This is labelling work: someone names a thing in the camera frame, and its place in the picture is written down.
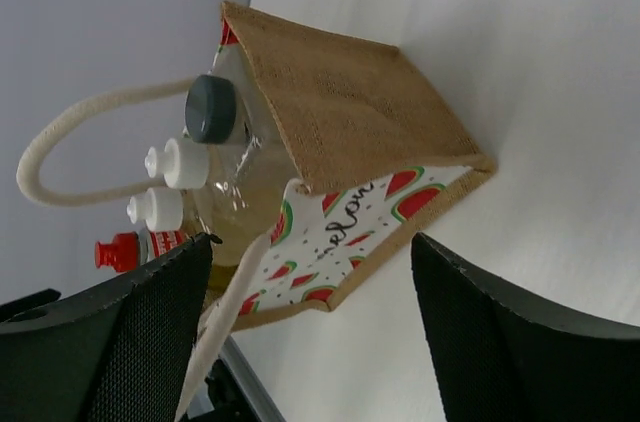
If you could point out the red cap bottle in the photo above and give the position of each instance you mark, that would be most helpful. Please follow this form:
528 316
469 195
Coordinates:
129 250

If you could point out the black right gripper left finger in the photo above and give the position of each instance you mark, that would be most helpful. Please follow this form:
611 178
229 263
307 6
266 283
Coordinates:
117 351

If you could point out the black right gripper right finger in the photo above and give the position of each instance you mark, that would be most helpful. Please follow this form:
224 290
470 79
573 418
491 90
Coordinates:
503 353

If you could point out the white cap bottle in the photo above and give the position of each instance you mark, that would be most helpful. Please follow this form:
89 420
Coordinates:
183 164
161 209

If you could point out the jute watermelon canvas bag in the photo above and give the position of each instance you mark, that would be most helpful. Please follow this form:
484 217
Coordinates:
371 154

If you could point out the white cap bottle lower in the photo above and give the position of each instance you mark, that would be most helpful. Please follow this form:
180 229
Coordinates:
161 209

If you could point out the white cap bottle upper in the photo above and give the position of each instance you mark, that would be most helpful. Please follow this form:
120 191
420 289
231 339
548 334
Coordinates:
183 164

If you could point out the clear bottle dark cap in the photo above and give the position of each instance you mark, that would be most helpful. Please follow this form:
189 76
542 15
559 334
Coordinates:
226 112

